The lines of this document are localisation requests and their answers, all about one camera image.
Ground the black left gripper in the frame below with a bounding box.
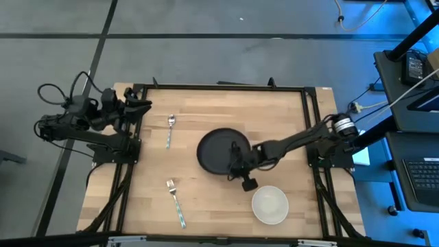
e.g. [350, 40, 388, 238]
[115, 87, 153, 133]

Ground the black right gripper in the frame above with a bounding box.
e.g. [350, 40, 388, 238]
[226, 140, 263, 181]

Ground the black round plate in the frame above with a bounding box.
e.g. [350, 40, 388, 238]
[196, 128, 253, 176]

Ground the spoon with teal handle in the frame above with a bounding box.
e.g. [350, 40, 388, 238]
[165, 114, 176, 150]

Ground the white ribbed bowl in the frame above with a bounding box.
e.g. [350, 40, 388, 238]
[251, 185, 289, 226]

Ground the white paper sheet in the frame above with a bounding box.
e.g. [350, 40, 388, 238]
[352, 146, 372, 167]

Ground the white power plug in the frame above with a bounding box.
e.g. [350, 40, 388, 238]
[348, 100, 365, 115]

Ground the grey furniture leg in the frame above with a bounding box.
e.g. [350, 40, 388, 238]
[0, 148, 27, 166]

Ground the black overhead rig bar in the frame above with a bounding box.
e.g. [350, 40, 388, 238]
[0, 231, 439, 247]

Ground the dark side desk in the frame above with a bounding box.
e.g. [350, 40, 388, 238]
[372, 49, 439, 134]

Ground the dark keyboard desk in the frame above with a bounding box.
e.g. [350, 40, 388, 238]
[384, 131, 439, 214]

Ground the black laptop keyboard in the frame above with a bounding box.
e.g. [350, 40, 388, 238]
[402, 156, 439, 207]

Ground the black power adapter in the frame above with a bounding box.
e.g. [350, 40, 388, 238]
[400, 51, 429, 87]

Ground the black diagonal stand pole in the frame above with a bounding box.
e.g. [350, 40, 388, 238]
[385, 9, 439, 62]

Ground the cardboard box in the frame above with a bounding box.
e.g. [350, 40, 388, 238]
[426, 47, 439, 80]

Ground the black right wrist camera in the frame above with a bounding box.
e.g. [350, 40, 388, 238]
[241, 174, 259, 192]

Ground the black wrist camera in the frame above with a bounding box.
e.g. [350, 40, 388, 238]
[100, 88, 118, 113]
[241, 174, 259, 192]

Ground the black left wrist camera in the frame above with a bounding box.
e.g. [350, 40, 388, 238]
[100, 88, 118, 113]

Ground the black aluminium table frame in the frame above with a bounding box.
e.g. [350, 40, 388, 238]
[102, 82, 344, 241]

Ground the fork with teal handle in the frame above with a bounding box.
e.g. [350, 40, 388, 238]
[166, 179, 187, 230]

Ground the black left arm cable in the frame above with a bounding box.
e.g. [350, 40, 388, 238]
[36, 70, 104, 108]

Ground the black cable bundle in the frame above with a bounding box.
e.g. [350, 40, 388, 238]
[313, 167, 366, 240]
[82, 161, 135, 235]

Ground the silver metal bracket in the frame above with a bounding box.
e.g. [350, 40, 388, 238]
[296, 239, 338, 247]
[106, 235, 147, 247]

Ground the white cable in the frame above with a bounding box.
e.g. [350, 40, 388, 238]
[366, 67, 439, 121]

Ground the beige floor cable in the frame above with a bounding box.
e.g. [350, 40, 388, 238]
[333, 0, 389, 33]

